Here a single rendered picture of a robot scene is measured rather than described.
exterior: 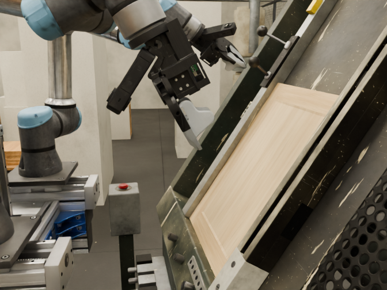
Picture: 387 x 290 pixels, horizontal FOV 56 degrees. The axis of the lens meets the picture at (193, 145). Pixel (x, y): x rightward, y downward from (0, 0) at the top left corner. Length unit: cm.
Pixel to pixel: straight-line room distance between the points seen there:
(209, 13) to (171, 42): 432
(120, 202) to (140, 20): 99
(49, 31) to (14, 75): 477
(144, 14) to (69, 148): 302
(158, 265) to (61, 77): 77
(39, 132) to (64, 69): 26
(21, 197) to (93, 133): 209
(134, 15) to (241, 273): 58
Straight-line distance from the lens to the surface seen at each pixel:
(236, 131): 128
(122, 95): 59
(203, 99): 492
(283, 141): 105
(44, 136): 137
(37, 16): 62
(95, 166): 354
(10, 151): 479
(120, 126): 616
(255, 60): 120
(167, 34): 59
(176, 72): 57
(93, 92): 340
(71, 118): 148
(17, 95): 541
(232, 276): 86
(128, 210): 148
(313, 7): 135
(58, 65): 145
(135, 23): 57
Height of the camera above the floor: 148
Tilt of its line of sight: 15 degrees down
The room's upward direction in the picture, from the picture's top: straight up
